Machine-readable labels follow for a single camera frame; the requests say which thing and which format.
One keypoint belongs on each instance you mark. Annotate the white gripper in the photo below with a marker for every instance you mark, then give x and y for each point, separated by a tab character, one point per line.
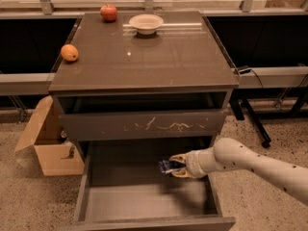
192	165

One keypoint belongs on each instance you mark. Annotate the dark blue rxbar wrapper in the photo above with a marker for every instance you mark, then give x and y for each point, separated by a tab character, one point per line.
167	167

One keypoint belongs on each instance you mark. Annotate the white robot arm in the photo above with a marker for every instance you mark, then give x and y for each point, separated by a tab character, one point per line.
227	154

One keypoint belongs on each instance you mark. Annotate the scratched grey top drawer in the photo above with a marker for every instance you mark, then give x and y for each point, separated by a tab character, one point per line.
142	125

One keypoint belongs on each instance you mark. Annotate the open grey middle drawer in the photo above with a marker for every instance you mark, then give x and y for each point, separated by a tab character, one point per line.
123	189

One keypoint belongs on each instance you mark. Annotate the grey drawer cabinet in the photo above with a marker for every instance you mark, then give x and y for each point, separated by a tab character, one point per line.
118	45

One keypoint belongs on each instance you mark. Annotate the black rolling stand leg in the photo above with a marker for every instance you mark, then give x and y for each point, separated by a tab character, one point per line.
238	105

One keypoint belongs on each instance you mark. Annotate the open cardboard box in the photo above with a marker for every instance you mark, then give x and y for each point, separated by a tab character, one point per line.
57	155

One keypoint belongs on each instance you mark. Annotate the white bowl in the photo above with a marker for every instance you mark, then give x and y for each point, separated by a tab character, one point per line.
146	24

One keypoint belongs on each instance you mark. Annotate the orange fruit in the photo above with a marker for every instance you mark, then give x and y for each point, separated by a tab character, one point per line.
69	53

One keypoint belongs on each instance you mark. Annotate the red apple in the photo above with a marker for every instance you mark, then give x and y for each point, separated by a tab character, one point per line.
108	12

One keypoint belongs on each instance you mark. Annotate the metal window rail frame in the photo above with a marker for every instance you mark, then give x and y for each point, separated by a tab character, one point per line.
189	13

